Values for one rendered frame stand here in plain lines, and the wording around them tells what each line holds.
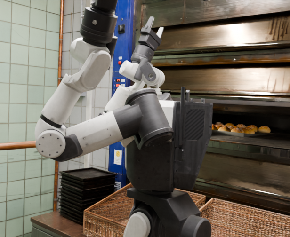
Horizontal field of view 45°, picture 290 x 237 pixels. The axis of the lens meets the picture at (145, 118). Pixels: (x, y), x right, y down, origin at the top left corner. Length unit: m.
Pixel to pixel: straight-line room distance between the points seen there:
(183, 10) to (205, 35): 0.24
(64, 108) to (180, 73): 1.39
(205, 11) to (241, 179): 1.01
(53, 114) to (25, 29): 2.04
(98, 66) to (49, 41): 2.16
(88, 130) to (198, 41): 1.34
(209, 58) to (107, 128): 1.28
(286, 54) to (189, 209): 1.06
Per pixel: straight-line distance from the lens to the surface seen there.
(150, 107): 0.97
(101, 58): 0.93
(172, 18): 2.36
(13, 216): 3.06
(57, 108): 0.97
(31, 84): 2.97
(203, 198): 2.12
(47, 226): 2.40
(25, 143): 1.54
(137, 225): 1.23
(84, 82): 0.93
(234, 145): 2.04
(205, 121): 1.12
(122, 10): 2.61
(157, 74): 1.18
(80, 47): 0.97
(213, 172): 2.12
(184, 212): 1.18
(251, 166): 2.03
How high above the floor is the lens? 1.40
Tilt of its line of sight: 3 degrees down
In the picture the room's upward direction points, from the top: 3 degrees clockwise
